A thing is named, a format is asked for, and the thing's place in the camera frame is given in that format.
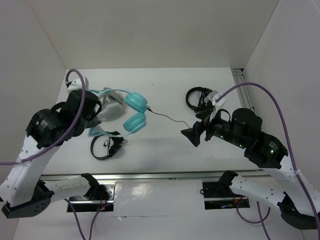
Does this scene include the white grey gaming headset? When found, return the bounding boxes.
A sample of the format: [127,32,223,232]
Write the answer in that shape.
[96,87,124,122]

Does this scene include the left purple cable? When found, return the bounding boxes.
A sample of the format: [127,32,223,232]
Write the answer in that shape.
[0,68,88,166]

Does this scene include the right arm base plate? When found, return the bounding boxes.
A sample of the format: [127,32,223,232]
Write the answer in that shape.
[199,181,250,210]

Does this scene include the aluminium side rail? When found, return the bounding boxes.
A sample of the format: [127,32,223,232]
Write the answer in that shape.
[231,67,253,111]

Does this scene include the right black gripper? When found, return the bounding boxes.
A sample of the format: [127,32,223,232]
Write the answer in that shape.
[179,106,247,148]

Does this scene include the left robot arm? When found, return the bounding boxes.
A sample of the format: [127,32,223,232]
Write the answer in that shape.
[0,89,104,219]

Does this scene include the black headphones front left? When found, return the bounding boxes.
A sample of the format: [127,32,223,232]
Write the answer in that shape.
[90,131,128,161]

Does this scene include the purple cable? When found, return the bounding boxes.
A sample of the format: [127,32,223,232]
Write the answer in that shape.
[0,68,88,166]
[216,82,320,218]

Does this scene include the teal cat-ear headphones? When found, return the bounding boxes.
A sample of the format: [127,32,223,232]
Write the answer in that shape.
[88,88,148,138]

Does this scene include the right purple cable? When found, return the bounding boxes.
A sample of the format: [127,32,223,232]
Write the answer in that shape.
[216,82,320,218]

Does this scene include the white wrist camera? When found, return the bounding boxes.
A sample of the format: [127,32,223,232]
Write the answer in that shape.
[204,90,226,122]
[66,76,89,95]

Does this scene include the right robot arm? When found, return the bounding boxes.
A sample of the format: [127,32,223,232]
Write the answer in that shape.
[181,108,320,230]

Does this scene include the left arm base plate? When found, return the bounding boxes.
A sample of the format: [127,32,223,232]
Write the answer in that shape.
[68,181,116,213]

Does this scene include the black headphones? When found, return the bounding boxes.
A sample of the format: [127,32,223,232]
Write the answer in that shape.
[185,86,214,120]
[90,131,128,161]

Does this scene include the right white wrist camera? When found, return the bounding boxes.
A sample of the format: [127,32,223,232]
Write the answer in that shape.
[204,90,226,122]

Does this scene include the aluminium front rail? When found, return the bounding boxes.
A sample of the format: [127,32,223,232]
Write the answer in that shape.
[40,169,270,181]

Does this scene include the black headphones back right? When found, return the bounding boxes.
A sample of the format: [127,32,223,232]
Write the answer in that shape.
[185,86,214,120]

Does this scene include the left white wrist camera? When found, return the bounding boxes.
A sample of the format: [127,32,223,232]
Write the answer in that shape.
[66,76,89,95]

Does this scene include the thin black headphone cable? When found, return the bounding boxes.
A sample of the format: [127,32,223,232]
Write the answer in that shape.
[147,106,195,129]

